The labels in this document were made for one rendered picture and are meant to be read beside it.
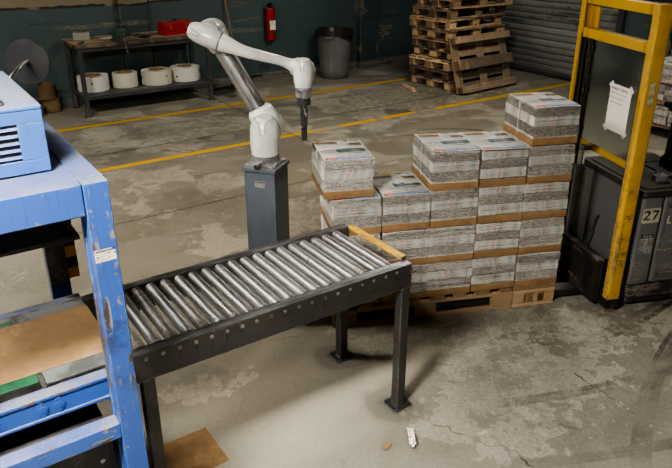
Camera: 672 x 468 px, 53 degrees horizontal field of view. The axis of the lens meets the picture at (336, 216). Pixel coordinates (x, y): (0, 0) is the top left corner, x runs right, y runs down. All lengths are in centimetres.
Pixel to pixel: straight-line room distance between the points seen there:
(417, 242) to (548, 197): 84
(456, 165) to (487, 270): 74
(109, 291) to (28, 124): 54
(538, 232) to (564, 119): 70
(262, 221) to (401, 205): 80
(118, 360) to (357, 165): 187
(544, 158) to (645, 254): 93
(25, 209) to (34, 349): 84
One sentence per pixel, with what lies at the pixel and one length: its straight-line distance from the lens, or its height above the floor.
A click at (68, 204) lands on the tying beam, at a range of 203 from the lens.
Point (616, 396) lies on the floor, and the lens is 385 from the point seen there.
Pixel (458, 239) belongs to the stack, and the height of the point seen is 52.
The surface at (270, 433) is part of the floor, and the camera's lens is 337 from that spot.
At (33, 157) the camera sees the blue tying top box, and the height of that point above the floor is 160.
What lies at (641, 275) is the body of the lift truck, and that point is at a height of 22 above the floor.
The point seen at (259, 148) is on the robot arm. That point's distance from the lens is 369.
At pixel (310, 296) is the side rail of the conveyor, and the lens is 282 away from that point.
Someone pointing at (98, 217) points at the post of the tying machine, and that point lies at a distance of 207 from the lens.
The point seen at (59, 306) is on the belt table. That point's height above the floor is 80.
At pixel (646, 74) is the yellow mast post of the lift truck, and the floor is 149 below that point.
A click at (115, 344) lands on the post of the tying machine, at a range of 227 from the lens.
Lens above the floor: 222
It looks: 23 degrees down
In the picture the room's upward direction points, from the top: straight up
